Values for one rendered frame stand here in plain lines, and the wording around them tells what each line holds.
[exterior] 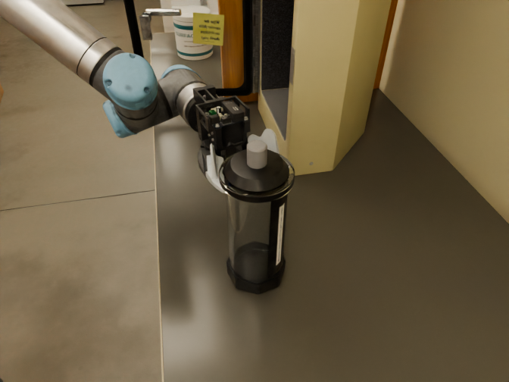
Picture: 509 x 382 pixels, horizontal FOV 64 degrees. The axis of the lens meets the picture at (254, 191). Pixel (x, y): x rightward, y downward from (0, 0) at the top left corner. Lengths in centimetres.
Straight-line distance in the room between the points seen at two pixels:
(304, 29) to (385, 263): 45
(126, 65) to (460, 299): 65
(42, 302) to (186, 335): 143
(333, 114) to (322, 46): 15
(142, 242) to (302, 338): 154
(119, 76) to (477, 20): 76
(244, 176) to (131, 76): 23
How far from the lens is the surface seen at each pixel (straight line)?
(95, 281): 204
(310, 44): 79
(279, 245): 64
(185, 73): 81
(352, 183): 94
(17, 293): 214
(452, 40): 112
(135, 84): 63
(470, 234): 91
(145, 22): 108
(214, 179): 59
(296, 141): 88
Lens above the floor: 152
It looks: 41 degrees down
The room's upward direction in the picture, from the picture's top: straight up
